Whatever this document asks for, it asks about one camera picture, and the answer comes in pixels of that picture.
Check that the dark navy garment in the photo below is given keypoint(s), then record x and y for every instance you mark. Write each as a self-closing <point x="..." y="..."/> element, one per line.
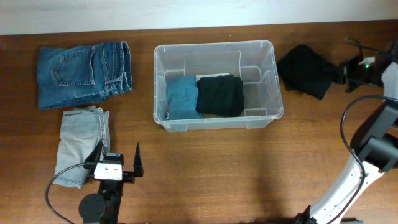
<point x="221" y="96"/>

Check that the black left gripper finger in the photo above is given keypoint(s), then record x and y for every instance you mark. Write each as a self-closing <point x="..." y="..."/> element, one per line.
<point x="138" y="167"/>
<point x="95" y="154"/>

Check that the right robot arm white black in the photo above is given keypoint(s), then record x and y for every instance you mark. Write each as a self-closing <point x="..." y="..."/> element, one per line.
<point x="373" y="151"/>

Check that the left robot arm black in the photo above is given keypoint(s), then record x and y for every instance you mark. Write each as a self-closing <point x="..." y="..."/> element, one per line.
<point x="103" y="206"/>

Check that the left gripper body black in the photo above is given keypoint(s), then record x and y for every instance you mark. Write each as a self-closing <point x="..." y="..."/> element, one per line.
<point x="127" y="177"/>

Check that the blue denim garment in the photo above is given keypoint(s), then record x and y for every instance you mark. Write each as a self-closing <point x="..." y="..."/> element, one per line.
<point x="182" y="94"/>

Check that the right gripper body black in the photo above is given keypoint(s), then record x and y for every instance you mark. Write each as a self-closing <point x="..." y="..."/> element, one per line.
<point x="356" y="74"/>

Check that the light grey folded jeans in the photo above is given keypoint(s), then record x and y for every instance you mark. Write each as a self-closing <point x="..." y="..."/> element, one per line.
<point x="81" y="130"/>

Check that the dark blue folded jeans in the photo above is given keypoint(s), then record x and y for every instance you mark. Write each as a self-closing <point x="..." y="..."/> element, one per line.
<point x="82" y="75"/>

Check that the clear plastic storage container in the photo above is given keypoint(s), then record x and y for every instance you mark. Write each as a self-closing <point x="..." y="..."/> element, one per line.
<point x="253" y="61"/>

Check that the white label in container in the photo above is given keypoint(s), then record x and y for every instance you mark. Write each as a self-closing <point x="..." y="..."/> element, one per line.
<point x="198" y="77"/>

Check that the black garment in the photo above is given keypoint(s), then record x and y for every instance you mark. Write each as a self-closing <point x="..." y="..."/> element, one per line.
<point x="304" y="70"/>

